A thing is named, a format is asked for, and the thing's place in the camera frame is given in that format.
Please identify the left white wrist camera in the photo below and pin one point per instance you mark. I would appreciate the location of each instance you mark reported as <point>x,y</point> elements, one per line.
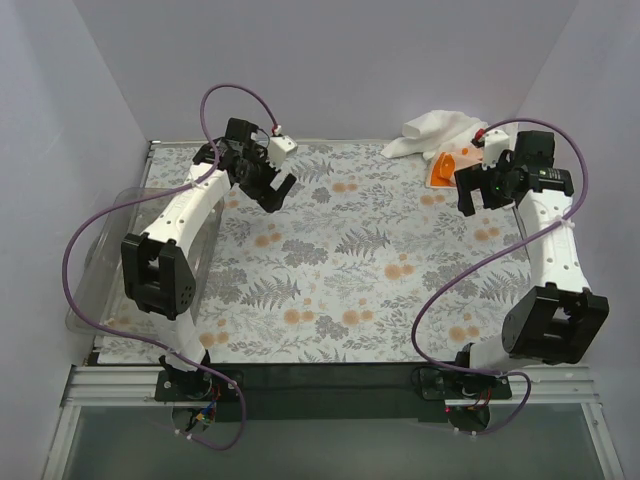
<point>280,148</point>

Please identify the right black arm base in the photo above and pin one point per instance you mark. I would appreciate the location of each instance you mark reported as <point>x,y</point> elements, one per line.
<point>461,400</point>

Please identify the orange patterned towel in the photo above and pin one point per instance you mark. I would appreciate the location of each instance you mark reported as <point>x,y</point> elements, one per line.
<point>446,162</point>

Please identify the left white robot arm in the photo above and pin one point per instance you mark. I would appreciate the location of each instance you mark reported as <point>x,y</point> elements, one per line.
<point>166,265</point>

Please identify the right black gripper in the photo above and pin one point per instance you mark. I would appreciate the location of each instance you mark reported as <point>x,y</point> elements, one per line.
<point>480,183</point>

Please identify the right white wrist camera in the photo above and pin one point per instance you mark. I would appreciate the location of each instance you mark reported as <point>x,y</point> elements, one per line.
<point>496,141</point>

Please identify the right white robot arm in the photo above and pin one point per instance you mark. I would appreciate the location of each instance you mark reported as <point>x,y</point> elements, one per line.
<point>558,318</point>

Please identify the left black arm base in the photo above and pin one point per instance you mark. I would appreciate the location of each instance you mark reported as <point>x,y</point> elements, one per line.
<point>195,397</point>

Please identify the white crumpled towel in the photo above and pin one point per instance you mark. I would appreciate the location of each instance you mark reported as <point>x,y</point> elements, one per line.
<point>428,133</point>

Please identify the aluminium frame rail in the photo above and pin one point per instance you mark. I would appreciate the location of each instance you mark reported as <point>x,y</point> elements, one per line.
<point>122,385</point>

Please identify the clear plastic bin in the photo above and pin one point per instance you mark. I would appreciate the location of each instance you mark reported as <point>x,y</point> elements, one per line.
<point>100,294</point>

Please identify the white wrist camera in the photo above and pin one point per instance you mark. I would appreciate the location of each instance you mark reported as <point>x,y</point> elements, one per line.
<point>496,141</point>
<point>280,148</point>

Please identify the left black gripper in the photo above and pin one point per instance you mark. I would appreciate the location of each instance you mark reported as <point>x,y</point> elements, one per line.
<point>261,181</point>

